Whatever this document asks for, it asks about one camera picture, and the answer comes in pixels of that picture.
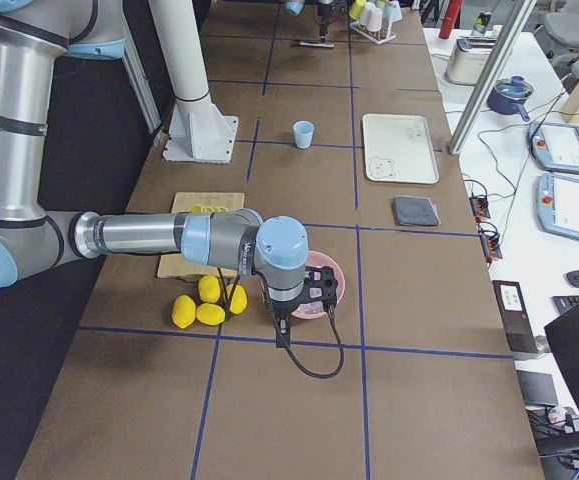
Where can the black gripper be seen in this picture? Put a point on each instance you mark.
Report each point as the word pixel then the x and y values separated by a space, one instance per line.
pixel 281 310
pixel 324 11

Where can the steel muddler black tip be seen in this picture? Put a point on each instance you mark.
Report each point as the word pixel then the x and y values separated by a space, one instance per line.
pixel 314 44

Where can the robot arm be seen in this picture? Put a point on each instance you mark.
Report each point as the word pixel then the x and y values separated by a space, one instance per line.
pixel 95 153
pixel 295 8

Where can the pink bowl of ice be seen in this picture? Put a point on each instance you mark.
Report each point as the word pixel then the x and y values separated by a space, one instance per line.
pixel 315 309

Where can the yellow green cup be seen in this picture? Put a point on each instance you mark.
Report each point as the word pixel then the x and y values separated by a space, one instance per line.
pixel 356 7

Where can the pink cup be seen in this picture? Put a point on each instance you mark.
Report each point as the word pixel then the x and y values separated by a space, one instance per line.
pixel 372 20

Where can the mint green cup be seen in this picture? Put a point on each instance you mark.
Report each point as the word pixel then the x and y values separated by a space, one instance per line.
pixel 391 10

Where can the light blue plastic cup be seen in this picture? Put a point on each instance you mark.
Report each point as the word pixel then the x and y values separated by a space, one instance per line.
pixel 303 131

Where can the whole yellow lemon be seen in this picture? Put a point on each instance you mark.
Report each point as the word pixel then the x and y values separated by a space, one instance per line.
pixel 210 314
pixel 209 289
pixel 183 312
pixel 237 299

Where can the bamboo cutting board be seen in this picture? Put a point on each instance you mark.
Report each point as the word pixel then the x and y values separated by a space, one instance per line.
pixel 174 265

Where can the red bottle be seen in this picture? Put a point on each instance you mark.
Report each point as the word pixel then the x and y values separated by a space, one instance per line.
pixel 451 17

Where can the cream bear serving tray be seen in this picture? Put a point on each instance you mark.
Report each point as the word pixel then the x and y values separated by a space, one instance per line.
pixel 398 148

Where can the cream toaster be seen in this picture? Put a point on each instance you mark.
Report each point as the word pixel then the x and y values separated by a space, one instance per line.
pixel 468 58

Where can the grey folded cloth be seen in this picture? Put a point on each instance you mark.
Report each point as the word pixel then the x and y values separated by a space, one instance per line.
pixel 415 211

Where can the blue saucepan with lid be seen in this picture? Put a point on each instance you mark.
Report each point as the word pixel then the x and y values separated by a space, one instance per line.
pixel 508 97

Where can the black box with label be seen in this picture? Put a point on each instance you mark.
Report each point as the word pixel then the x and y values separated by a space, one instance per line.
pixel 520 337

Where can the teach pendant tablet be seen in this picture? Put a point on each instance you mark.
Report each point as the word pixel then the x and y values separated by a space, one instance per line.
pixel 557 204
pixel 555 146

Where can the black keyboard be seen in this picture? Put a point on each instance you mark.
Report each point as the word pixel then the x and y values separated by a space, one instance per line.
pixel 563 303

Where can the white wire cup rack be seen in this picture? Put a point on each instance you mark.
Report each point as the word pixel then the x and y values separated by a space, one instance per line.
pixel 381 36

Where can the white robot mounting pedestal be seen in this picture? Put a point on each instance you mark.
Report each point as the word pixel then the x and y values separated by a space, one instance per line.
pixel 198 131

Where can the aluminium frame post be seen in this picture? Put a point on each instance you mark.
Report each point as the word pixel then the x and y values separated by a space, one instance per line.
pixel 491 72

